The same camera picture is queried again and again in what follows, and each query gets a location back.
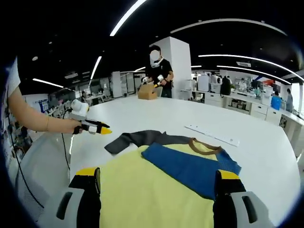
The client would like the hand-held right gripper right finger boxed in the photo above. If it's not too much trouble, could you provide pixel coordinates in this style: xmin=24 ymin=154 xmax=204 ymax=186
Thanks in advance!
xmin=213 ymin=169 xmax=274 ymax=228

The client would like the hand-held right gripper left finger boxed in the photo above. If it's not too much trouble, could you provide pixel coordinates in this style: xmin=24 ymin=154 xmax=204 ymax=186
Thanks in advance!
xmin=56 ymin=167 xmax=103 ymax=228

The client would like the yellow grey blue garment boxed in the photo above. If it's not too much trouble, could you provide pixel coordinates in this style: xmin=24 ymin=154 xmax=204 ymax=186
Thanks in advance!
xmin=104 ymin=130 xmax=242 ymax=228

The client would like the person's left hand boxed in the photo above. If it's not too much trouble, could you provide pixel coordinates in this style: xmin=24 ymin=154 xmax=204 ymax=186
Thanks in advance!
xmin=50 ymin=118 xmax=84 ymax=135

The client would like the grey mesh office chair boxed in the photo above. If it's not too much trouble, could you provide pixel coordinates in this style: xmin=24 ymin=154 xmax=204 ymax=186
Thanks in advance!
xmin=13 ymin=134 xmax=72 ymax=223

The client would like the cardboard box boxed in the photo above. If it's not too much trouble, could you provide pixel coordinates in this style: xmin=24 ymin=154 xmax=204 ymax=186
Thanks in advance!
xmin=137 ymin=84 xmax=158 ymax=101

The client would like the person's white shirt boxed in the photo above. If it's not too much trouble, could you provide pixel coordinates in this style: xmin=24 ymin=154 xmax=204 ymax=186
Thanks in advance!
xmin=4 ymin=57 xmax=22 ymax=100

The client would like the blue bin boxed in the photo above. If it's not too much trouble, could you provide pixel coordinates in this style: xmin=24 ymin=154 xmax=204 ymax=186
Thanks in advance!
xmin=270 ymin=96 xmax=283 ymax=110

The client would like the black backpack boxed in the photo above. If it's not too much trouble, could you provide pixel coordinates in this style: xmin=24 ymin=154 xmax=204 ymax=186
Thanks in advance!
xmin=220 ymin=76 xmax=232 ymax=96

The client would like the black cable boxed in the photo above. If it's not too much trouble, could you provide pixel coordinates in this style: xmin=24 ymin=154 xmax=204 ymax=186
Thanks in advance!
xmin=61 ymin=108 xmax=72 ymax=171
xmin=6 ymin=114 xmax=45 ymax=209

